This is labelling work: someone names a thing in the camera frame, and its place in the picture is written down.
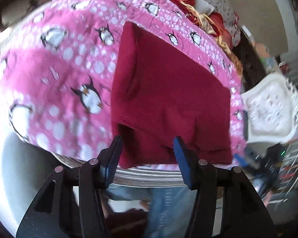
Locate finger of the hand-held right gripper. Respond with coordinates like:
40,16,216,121
234,153,252,170

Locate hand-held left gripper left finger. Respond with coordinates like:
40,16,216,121
16,135,125,238

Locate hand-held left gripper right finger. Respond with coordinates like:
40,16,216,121
172,136,279,238

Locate dark red knit sweater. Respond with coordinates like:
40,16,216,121
110,21,234,169

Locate grey quilted bed edge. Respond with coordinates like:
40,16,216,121
50,151,189,187

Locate person's blue jeans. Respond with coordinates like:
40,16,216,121
103,185,226,238

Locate white ornate chair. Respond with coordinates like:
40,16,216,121
240,72,298,145

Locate pink penguin print blanket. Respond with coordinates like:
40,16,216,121
0,0,247,166

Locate dark wooden cabinet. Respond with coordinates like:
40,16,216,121
232,26,269,95

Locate gold and red satin cloth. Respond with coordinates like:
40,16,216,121
136,0,244,75

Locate grey rectangular pillow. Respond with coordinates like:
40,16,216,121
194,0,215,15

